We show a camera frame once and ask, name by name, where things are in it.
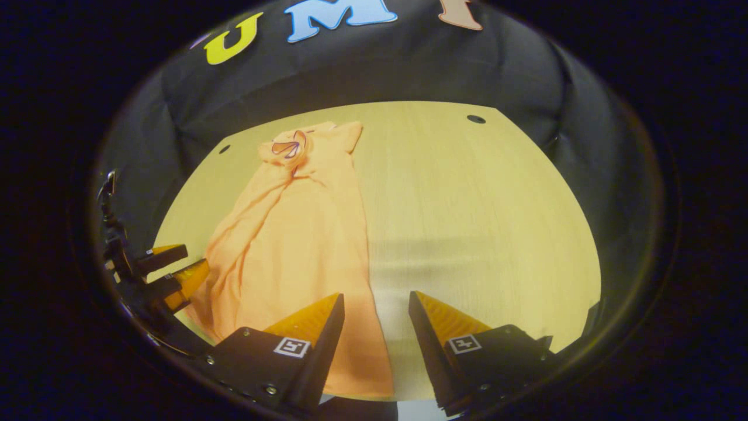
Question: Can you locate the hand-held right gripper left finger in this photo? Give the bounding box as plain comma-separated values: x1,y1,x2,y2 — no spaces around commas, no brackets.
203,291,347,415

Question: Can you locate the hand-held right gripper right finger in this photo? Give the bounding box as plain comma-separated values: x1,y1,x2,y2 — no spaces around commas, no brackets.
408,289,555,418

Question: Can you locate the orange collared T-shirt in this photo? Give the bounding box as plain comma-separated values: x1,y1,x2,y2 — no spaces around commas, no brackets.
186,120,396,399

